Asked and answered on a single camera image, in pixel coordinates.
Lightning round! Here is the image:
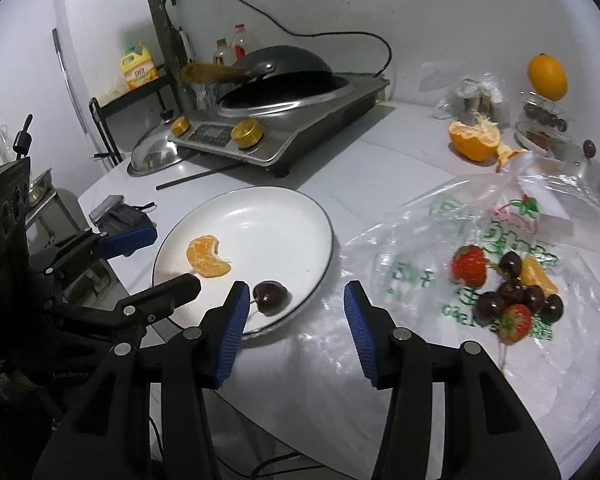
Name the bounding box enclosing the red strawberry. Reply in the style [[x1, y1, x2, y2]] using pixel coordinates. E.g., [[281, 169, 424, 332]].
[[498, 304, 532, 344], [451, 245, 488, 288]]

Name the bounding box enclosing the black wallet with phone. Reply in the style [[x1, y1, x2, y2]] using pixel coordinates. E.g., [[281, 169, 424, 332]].
[[88, 195, 156, 236]]

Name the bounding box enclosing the black chopstick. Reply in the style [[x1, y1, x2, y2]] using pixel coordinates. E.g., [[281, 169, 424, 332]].
[[155, 162, 246, 191]]

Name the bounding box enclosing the orange segment on plate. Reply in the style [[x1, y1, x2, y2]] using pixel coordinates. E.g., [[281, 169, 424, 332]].
[[186, 235, 232, 278]]

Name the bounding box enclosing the black metal rack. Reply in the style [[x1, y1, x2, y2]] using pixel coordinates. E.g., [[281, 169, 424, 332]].
[[88, 64, 183, 167]]

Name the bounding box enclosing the dark cherry on plate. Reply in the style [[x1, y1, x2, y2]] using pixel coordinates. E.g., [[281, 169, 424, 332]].
[[252, 281, 291, 316]]

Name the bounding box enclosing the steel pot lid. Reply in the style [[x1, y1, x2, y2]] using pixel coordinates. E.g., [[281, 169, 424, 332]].
[[126, 115, 197, 177]]

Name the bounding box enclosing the white round plate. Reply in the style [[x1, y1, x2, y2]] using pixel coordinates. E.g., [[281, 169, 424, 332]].
[[151, 185, 336, 336]]

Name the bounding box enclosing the clear printed plastic bag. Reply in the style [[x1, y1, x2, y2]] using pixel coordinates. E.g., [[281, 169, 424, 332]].
[[342, 154, 600, 446]]

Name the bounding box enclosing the orange segment on bag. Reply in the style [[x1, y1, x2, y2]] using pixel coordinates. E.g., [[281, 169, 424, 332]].
[[519, 255, 559, 297]]

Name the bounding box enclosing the yellow detergent bottle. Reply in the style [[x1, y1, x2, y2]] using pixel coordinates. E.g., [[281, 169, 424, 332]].
[[120, 41, 159, 90]]

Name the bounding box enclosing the silver induction cooker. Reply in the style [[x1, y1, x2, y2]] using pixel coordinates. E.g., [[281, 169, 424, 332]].
[[169, 74, 389, 176]]

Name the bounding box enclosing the black umbrella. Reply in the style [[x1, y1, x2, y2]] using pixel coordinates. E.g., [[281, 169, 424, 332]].
[[161, 0, 192, 110]]

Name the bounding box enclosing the oil bottle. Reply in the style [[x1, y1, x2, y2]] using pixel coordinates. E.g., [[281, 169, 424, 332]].
[[212, 38, 235, 66]]

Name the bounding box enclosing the red cap bottle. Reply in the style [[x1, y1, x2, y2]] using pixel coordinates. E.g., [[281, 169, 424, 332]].
[[232, 24, 254, 61]]

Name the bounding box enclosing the peeled half orange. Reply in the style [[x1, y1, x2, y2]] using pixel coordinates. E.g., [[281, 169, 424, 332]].
[[448, 114, 501, 162]]

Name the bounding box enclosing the orange peel piece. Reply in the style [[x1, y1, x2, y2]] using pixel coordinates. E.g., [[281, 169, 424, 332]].
[[496, 142, 527, 172]]

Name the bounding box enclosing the clear fruit container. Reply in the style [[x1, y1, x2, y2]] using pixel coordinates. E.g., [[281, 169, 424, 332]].
[[515, 91, 572, 155]]

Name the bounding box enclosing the steel cup in bag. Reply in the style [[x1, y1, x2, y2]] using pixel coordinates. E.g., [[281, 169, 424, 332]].
[[432, 73, 510, 127]]

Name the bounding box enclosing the whole orange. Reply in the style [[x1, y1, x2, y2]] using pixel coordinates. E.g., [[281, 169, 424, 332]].
[[527, 53, 568, 102]]

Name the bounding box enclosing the black wok wooden handle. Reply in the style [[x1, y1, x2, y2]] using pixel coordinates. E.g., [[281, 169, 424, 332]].
[[180, 46, 341, 101]]

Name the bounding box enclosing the black power cable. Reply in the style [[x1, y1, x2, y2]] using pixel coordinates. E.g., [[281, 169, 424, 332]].
[[197, 0, 394, 80]]

